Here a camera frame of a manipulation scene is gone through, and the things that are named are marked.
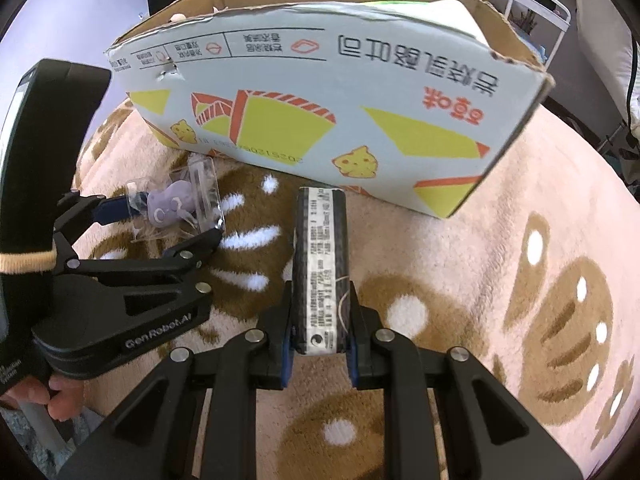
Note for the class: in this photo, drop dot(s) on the beige patterned blanket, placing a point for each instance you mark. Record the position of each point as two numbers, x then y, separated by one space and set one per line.
450 270

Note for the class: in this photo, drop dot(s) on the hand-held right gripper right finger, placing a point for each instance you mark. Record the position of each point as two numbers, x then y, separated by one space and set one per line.
352 365

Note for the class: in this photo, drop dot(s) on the white trolley cart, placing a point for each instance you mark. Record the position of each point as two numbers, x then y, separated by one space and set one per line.
562 15

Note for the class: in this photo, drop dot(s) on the cream quilt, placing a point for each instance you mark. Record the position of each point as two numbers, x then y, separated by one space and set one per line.
600 10

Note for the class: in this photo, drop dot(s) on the printed cardboard box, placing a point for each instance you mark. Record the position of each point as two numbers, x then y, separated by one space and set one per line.
400 85

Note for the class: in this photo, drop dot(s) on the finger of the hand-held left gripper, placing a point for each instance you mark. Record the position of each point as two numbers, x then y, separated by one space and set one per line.
190 252
117 210

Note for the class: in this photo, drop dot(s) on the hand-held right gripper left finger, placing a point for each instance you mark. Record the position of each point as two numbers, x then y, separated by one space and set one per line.
285 365

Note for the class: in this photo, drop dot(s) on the black packet with white label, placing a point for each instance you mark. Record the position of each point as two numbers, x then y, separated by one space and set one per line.
305 270

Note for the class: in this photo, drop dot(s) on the person's left hand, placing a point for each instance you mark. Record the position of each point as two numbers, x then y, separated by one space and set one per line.
60 395

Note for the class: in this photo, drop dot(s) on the purple charm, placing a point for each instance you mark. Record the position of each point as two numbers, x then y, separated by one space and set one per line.
172 202

